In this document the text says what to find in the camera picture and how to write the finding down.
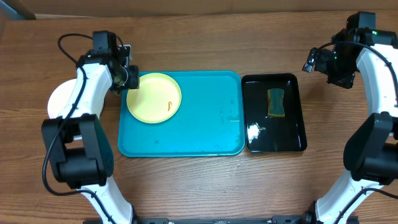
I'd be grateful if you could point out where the yellow-green round plate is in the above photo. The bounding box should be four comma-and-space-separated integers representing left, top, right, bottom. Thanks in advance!
126, 73, 182, 124

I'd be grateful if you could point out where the green and yellow sponge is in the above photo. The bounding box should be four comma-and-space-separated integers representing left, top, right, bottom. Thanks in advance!
267, 88, 285, 118

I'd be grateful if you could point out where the pinkish white round plate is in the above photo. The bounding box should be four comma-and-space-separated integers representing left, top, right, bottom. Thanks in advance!
47, 78, 105, 120

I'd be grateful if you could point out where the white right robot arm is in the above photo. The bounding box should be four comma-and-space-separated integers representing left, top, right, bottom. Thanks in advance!
300, 26, 397, 223

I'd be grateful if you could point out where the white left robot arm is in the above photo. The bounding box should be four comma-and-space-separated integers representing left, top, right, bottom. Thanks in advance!
41, 45, 139, 223

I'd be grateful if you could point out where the black rectangular tray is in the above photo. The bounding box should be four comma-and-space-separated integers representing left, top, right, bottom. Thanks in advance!
241, 73, 308, 153

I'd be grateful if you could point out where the teal plastic tray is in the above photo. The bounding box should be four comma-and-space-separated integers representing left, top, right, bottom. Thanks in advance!
118, 70, 246, 157

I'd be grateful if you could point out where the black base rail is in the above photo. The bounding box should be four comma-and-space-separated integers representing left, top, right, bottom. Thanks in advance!
82, 215, 360, 224

